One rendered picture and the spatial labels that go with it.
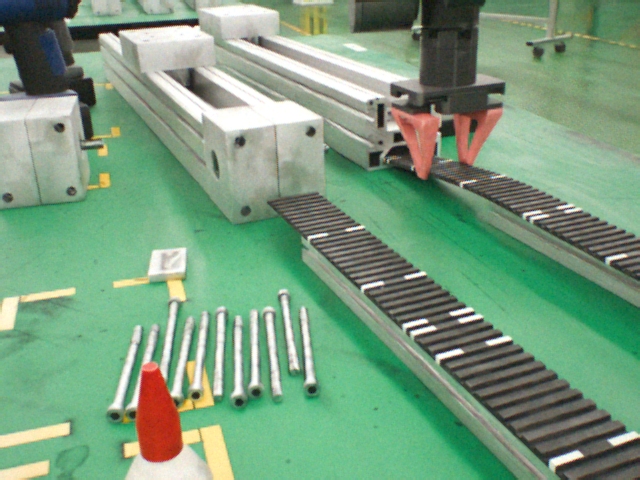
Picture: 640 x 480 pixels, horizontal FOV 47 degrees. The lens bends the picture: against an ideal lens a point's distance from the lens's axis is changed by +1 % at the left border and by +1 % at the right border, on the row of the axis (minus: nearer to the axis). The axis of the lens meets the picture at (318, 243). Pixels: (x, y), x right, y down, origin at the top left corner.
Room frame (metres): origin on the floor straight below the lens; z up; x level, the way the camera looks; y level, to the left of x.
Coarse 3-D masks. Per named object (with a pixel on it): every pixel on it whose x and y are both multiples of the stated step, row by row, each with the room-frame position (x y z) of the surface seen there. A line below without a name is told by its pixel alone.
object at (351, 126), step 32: (224, 64) 1.41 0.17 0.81; (256, 64) 1.23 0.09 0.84; (288, 64) 1.07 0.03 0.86; (320, 64) 1.13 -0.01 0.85; (352, 64) 1.05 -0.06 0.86; (288, 96) 1.06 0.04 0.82; (320, 96) 0.96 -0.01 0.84; (352, 96) 0.86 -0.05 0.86; (384, 96) 0.83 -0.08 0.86; (352, 128) 0.86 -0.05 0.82; (384, 128) 0.83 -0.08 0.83; (352, 160) 0.86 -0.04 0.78
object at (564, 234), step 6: (594, 222) 0.56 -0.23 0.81; (600, 222) 0.56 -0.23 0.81; (606, 222) 0.56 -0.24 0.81; (564, 228) 0.55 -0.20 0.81; (570, 228) 0.55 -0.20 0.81; (576, 228) 0.55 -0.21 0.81; (582, 228) 0.55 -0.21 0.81; (588, 228) 0.55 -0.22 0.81; (594, 228) 0.55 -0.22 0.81; (600, 228) 0.55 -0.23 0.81; (606, 228) 0.55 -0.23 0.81; (612, 228) 0.55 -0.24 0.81; (552, 234) 0.55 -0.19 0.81; (558, 234) 0.54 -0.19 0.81; (564, 234) 0.54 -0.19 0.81; (570, 234) 0.54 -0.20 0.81; (576, 234) 0.54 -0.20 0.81; (582, 234) 0.54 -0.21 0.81; (564, 240) 0.53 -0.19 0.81
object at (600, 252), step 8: (624, 240) 0.52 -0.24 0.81; (632, 240) 0.52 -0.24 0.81; (592, 248) 0.51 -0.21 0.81; (600, 248) 0.51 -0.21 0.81; (608, 248) 0.51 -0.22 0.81; (616, 248) 0.51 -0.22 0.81; (624, 248) 0.51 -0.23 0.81; (632, 248) 0.50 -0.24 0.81; (600, 256) 0.49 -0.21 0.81; (608, 256) 0.50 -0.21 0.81
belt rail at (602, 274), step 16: (496, 208) 0.64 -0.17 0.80; (496, 224) 0.64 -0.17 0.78; (512, 224) 0.62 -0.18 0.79; (528, 224) 0.59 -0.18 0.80; (528, 240) 0.59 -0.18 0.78; (544, 240) 0.58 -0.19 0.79; (560, 240) 0.56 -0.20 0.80; (560, 256) 0.55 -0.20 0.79; (576, 256) 0.55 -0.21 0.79; (592, 256) 0.52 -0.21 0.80; (592, 272) 0.52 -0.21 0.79; (608, 272) 0.51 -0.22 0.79; (608, 288) 0.50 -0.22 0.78; (624, 288) 0.49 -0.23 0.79
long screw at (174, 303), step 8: (176, 296) 0.50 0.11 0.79; (168, 304) 0.50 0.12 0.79; (176, 304) 0.49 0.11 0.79; (176, 312) 0.48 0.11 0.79; (168, 320) 0.47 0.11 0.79; (176, 320) 0.47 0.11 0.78; (168, 328) 0.46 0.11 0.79; (168, 336) 0.45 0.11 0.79; (168, 344) 0.44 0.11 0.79; (168, 352) 0.43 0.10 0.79; (168, 360) 0.42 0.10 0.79; (160, 368) 0.41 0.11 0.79; (168, 368) 0.41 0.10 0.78; (168, 376) 0.40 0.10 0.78
